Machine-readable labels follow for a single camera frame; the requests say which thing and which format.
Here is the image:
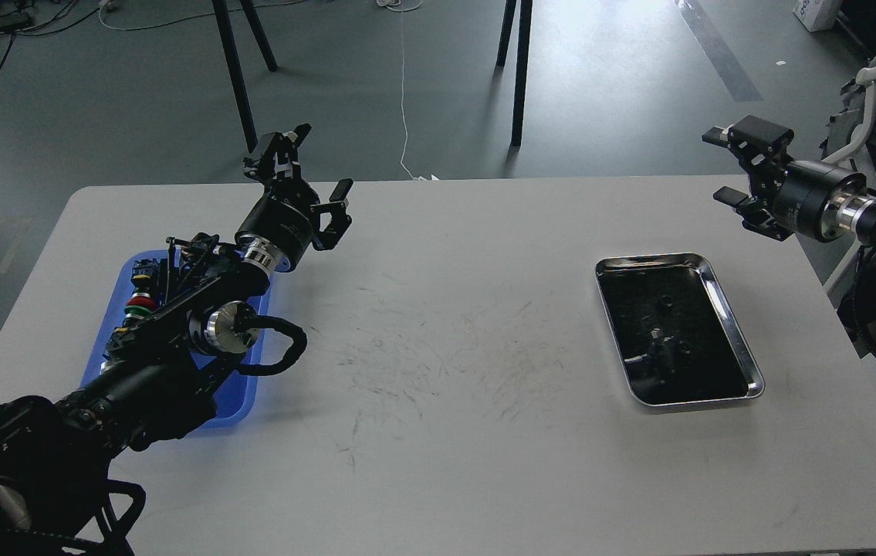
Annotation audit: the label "black tripod legs left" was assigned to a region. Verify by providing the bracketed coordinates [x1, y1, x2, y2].
[211, 0, 279, 154]

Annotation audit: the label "red push button switch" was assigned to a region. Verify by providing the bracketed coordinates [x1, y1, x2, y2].
[126, 293, 158, 312]

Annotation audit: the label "blue black switch base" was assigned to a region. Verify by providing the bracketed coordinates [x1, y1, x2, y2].
[106, 319, 139, 351]

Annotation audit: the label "silver metal tray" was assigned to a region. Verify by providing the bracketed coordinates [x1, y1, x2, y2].
[595, 253, 766, 411]

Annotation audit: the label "white cardboard box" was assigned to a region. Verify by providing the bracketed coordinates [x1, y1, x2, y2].
[793, 0, 843, 32]

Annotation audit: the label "white floor cable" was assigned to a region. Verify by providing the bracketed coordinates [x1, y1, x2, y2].
[374, 0, 438, 181]

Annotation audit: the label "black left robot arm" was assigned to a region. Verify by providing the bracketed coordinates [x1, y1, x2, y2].
[0, 124, 353, 555]

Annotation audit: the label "blue plastic tray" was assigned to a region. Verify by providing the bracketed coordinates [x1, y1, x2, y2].
[80, 244, 271, 439]

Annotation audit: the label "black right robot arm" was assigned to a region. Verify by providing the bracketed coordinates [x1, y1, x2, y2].
[702, 115, 876, 359]

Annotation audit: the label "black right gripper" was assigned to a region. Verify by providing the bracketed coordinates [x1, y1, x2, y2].
[702, 116, 867, 242]

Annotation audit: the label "white chair frame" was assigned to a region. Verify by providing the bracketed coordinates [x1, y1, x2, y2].
[821, 54, 876, 186]

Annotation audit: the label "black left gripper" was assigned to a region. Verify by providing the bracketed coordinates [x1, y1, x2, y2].
[235, 124, 353, 273]

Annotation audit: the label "green push button switch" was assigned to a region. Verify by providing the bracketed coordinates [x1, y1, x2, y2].
[123, 305, 153, 320]

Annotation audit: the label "black tripod legs right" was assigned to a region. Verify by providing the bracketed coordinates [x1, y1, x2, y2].
[496, 1, 534, 149]

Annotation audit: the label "black tripod legs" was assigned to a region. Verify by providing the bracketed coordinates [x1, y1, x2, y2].
[211, 0, 279, 154]
[496, 1, 534, 149]

